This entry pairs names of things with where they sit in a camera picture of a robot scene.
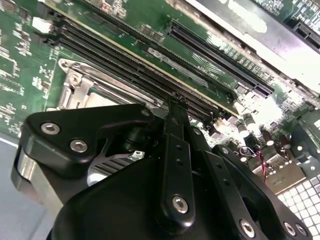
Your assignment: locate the metal socket cover frame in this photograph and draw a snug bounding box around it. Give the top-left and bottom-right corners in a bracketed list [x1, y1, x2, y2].
[59, 67, 166, 110]

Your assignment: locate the silver CPU chip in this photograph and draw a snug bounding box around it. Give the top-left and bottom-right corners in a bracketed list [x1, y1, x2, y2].
[93, 84, 151, 107]

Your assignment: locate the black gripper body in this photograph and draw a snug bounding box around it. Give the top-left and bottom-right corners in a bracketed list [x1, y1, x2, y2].
[51, 124, 236, 240]

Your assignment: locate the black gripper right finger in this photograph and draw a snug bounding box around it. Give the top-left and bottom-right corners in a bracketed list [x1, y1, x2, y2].
[180, 98, 314, 240]

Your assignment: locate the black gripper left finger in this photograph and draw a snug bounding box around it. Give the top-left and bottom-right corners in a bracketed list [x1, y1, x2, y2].
[11, 97, 196, 227]

